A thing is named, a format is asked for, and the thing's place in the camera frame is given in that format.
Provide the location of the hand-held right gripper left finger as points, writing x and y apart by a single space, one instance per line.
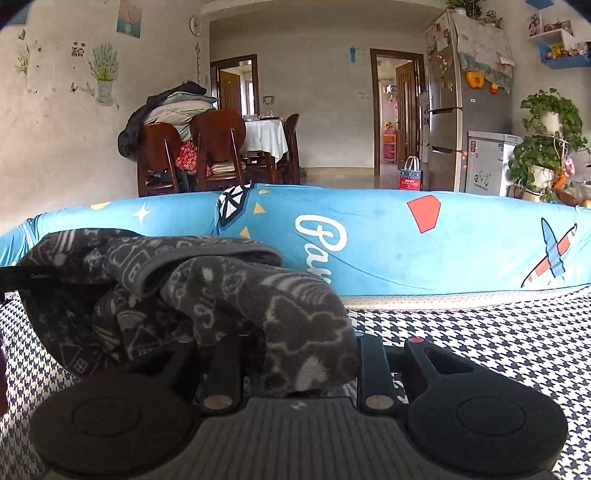
226 369

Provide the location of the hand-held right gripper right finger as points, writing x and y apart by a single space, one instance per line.
374 369

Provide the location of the grey patterned fleece jacket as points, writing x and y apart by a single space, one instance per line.
207 295

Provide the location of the houndstooth sofa seat cover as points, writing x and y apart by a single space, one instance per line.
485 337

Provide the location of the blue printed sofa cover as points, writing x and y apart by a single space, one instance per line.
378 240

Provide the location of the brown wooden chair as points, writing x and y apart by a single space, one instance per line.
217 134
159 152

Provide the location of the red gift bag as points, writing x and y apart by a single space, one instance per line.
411 177

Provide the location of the red floral cloth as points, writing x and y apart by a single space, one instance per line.
187 159

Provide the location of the pile of coats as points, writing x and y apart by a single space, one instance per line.
184 104

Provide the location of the dining table with white cloth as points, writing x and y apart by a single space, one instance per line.
265 136

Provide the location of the dark wooden chair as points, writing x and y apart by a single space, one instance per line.
292 138

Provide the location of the brown wooden door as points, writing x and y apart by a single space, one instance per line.
406 110

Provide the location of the silver refrigerator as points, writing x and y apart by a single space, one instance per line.
445 115

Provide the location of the pink hanging toy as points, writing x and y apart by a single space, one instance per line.
569 166

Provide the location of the green potted plant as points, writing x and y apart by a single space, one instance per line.
549 138

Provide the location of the yellow toy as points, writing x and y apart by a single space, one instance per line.
474 79

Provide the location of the floral refrigerator cover cloth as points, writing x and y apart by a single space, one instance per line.
485 50

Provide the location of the lavender pot wall sticker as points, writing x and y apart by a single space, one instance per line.
105 78

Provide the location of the leafy wall sticker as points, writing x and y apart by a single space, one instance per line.
24 60

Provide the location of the small wall poster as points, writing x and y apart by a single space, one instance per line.
129 18

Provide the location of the round wall clock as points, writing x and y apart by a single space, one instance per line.
195 26

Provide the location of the blue wall shelf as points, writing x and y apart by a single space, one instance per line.
561 50

